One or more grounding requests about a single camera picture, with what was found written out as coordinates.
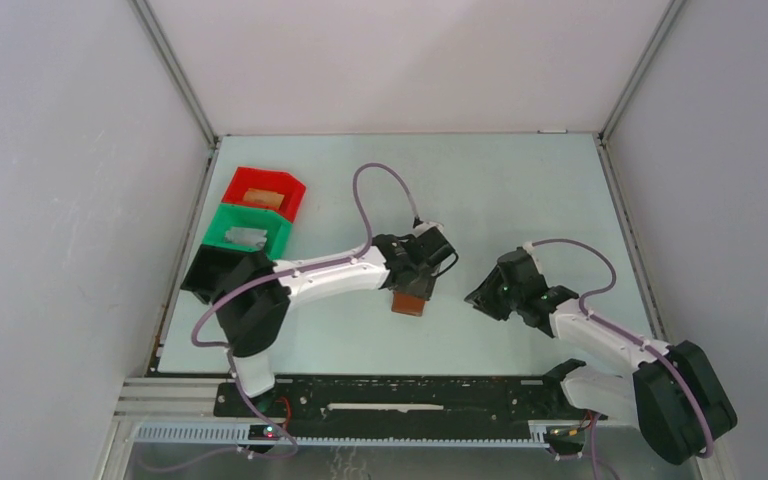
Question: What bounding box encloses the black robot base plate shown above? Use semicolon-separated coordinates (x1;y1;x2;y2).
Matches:
213;375;589;442

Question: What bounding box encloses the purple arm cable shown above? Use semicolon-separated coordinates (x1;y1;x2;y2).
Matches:
529;238;717;480
190;162;425;474

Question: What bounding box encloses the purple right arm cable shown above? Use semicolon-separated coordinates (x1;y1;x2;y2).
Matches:
529;238;717;480

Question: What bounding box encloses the brown leather card holder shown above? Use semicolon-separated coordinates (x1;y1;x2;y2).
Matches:
391;292;427;317

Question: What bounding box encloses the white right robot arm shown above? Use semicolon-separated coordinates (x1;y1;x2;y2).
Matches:
464;243;738;465

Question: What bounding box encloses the clear card in green bin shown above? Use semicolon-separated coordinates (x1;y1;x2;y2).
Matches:
223;227;268;250

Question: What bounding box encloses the red plastic bin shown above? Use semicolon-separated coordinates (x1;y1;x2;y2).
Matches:
222;167;307;223

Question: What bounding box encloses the black plastic bin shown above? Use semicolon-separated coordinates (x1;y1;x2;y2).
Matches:
181;244;248;305

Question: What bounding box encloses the orange card in red bin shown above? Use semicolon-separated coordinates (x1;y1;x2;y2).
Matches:
241;188;285;210

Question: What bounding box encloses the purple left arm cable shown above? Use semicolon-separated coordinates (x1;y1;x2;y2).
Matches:
190;162;425;474

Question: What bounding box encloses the green plastic bin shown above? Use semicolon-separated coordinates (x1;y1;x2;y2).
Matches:
202;203;293;260

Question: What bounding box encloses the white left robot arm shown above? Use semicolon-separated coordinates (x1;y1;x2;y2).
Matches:
211;222;459;417

